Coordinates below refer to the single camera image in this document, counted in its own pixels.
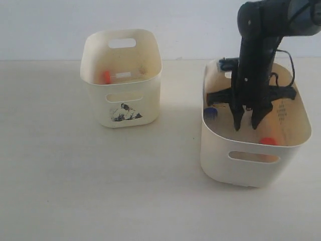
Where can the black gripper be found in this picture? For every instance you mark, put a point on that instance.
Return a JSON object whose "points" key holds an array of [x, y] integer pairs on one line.
{"points": [[255, 86]]}

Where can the orange-capped tube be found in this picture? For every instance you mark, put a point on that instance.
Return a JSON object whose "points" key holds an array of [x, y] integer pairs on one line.
{"points": [[267, 133], [116, 78]]}

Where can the blue-capped tube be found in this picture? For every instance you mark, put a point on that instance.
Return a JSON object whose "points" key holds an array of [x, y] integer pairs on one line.
{"points": [[210, 114]]}

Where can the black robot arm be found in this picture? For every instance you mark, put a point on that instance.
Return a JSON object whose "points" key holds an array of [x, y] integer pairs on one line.
{"points": [[262, 25]]}

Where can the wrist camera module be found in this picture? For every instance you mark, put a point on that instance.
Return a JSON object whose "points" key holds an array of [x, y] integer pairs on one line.
{"points": [[228, 64]]}

